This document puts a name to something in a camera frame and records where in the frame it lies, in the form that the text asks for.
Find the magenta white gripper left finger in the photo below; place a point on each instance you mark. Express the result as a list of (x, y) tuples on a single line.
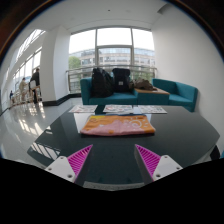
[(73, 168)]

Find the wooden sofa side table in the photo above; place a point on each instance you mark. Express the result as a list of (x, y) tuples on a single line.
[(155, 91)]

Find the person in light clothes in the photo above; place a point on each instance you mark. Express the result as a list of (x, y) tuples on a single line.
[(23, 89)]

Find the left paper sheet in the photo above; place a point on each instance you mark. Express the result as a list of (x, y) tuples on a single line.
[(83, 109)]

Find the person in dark clothes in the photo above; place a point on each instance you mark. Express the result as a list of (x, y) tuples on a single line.
[(34, 82)]

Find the teal sofa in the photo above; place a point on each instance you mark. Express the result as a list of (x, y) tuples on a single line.
[(180, 95)]

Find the black backpack left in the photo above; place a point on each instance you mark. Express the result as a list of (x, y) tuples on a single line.
[(102, 83)]

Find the metal balcony railing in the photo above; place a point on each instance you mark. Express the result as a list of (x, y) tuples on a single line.
[(136, 71)]

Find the brown bag on sofa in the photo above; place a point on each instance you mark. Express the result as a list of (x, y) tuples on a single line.
[(141, 84)]

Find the orange pink folded towel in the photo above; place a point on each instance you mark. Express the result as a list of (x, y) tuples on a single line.
[(117, 125)]

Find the black backpack right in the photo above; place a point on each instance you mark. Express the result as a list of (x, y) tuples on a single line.
[(121, 79)]

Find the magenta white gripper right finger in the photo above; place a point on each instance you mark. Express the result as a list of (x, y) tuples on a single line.
[(153, 166)]

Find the black backpack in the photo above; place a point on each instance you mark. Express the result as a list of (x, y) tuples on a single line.
[(102, 83), (121, 79)]

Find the right paper sheet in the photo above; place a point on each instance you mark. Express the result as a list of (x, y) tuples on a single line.
[(149, 109)]

